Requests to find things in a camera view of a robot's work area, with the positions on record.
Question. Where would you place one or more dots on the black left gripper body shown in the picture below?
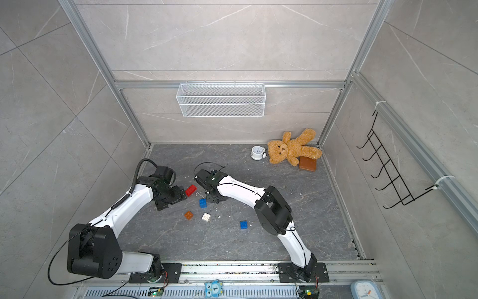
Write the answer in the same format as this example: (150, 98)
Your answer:
(172, 196)

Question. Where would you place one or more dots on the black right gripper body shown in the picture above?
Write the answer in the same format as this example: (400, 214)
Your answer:
(211, 199)

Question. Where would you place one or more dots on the red long lego brick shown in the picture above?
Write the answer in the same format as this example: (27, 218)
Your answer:
(190, 190)

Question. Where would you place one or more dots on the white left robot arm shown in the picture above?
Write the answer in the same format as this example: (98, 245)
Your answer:
(93, 248)

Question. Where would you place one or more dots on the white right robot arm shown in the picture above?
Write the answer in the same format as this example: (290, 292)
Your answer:
(272, 210)

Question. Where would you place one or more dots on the orange lego brick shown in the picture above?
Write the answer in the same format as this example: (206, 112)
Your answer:
(188, 215)

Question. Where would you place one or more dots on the white lego brick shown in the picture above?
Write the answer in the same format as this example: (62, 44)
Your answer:
(206, 217)

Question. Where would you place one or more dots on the white alarm clock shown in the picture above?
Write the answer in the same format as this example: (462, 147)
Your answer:
(258, 153)

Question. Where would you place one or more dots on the brown teddy bear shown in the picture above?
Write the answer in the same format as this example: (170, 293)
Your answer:
(292, 149)

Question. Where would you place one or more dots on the brown leather wallet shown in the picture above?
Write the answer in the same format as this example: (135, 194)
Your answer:
(307, 164)

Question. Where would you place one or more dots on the blue owl figurine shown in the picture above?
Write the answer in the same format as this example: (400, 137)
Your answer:
(213, 290)

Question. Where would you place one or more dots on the white blue desk clock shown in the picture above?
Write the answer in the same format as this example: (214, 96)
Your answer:
(365, 289)

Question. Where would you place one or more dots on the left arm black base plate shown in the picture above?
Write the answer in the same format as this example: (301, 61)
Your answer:
(168, 272)

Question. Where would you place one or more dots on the white wire mesh basket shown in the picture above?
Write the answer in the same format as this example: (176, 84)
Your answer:
(221, 99)

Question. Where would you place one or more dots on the black wire hook rack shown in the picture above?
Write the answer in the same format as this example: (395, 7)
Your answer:
(389, 170)

